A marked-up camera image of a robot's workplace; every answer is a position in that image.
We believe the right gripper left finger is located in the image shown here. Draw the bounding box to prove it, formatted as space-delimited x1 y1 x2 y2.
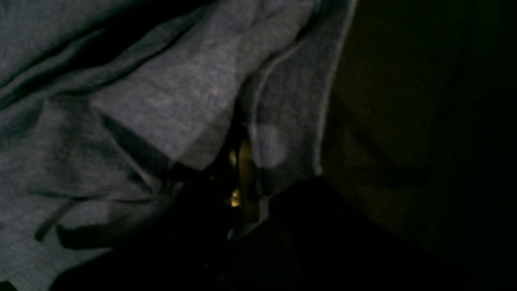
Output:
210 101 244 208

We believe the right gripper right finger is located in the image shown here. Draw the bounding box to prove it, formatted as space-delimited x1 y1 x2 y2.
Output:
240 137 269 238

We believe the light blue t-shirt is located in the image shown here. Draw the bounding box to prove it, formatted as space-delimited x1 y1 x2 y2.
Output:
1 0 357 291

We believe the black table cloth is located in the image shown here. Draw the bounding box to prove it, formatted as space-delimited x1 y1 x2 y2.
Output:
322 0 516 280

